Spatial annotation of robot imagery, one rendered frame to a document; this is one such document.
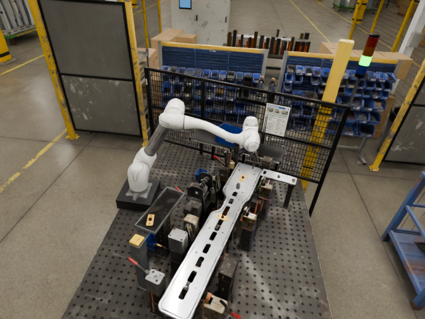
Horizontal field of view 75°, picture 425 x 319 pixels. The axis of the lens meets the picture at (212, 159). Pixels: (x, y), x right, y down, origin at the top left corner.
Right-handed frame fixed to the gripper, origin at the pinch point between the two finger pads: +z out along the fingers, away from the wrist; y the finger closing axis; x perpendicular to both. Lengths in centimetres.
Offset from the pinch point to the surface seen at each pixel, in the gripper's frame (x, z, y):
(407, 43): 435, -22, 161
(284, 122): 55, -16, 18
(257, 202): -21.4, 14.8, 17.8
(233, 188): -15.1, 13.8, -3.4
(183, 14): 580, 0, -359
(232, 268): -82, 11, 19
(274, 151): 45.7, 11.1, 15.1
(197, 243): -74, 14, -6
